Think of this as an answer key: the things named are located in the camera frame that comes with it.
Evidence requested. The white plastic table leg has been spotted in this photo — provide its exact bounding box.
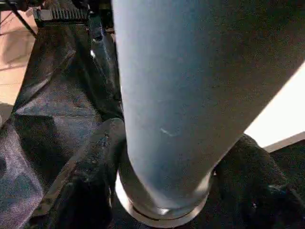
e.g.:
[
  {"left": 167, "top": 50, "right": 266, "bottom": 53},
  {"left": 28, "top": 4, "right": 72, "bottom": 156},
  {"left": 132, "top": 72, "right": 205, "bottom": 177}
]
[{"left": 111, "top": 0, "right": 305, "bottom": 222}]

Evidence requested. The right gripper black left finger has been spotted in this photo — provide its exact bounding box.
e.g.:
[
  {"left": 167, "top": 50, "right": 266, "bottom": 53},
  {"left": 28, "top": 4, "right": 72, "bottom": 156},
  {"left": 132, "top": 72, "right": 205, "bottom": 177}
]
[{"left": 28, "top": 118, "right": 129, "bottom": 229}]

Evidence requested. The white plastic table top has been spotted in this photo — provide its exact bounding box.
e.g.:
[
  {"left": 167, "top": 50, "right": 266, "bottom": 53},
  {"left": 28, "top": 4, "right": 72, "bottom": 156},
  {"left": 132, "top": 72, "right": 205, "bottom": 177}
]
[{"left": 243, "top": 61, "right": 305, "bottom": 154}]

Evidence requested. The black work mat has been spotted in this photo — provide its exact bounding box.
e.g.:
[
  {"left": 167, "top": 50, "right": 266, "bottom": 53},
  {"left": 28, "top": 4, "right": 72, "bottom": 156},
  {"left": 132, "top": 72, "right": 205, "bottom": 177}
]
[{"left": 0, "top": 23, "right": 305, "bottom": 229}]

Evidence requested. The black folding stand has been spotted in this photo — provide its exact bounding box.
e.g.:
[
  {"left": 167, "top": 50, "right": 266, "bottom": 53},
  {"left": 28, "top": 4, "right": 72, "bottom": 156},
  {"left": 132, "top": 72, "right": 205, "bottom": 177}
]
[{"left": 0, "top": 0, "right": 39, "bottom": 37}]

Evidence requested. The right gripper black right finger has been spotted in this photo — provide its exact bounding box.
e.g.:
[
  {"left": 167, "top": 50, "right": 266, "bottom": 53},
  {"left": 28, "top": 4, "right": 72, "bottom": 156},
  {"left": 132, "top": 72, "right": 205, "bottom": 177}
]
[{"left": 204, "top": 134, "right": 305, "bottom": 229}]

